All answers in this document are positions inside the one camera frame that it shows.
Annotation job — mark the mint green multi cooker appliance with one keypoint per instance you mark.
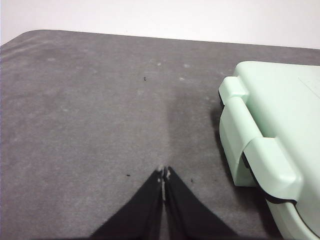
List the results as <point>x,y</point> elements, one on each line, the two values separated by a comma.
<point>280,112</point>

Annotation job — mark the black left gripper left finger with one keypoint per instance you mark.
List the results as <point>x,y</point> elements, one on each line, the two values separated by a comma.
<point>140,215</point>

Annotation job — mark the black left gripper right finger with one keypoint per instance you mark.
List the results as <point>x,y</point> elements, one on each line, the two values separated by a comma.
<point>187,215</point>

